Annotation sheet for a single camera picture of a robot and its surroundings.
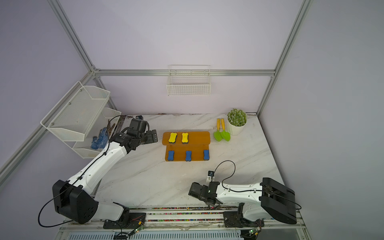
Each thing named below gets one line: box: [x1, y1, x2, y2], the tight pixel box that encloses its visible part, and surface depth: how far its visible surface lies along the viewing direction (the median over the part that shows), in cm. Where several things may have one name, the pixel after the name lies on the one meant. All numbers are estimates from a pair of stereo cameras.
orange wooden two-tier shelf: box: [162, 131, 211, 162], surface depth 97 cm
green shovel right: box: [220, 118, 231, 142], surface depth 113 cm
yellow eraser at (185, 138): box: [181, 132, 189, 144], surface depth 88 cm
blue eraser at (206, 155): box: [203, 149, 210, 161], surface depth 99 cm
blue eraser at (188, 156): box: [185, 150, 192, 162], surface depth 97 cm
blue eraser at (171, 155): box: [168, 150, 175, 161], surface depth 97 cm
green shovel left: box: [213, 118, 223, 142], surface depth 113 cm
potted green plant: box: [227, 108, 247, 136], surface depth 103 cm
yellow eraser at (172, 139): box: [168, 132, 178, 145], surface depth 90 cm
